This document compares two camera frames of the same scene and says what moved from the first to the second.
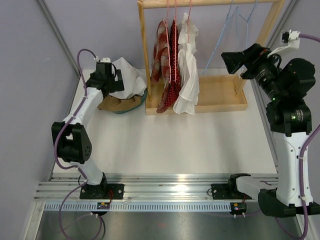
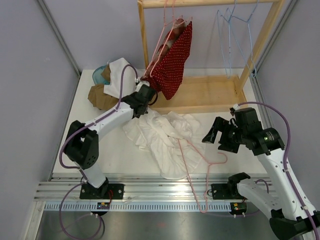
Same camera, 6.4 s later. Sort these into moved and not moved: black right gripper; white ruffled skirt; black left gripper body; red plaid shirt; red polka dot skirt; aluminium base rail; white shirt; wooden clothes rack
Moved: black left gripper body; red plaid shirt; white ruffled skirt; red polka dot skirt; black right gripper
Not moved: wooden clothes rack; white shirt; aluminium base rail
